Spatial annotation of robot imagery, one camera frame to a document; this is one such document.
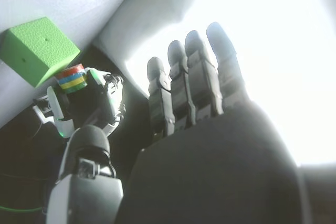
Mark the rainbow ring toy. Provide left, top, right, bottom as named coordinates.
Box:
left=54, top=63, right=88, bottom=94

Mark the green foam cube block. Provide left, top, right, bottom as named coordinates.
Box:
left=0, top=16, right=81, bottom=89

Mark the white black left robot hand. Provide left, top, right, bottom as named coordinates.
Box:
left=46, top=22, right=308, bottom=224

